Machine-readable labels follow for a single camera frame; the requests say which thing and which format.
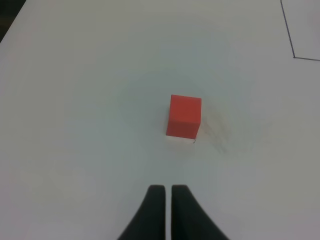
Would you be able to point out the red cube block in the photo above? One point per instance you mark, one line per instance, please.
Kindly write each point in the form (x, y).
(184, 119)

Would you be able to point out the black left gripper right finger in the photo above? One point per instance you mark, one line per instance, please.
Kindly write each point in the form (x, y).
(188, 220)

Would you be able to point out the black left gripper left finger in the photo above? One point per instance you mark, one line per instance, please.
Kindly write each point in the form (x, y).
(149, 222)

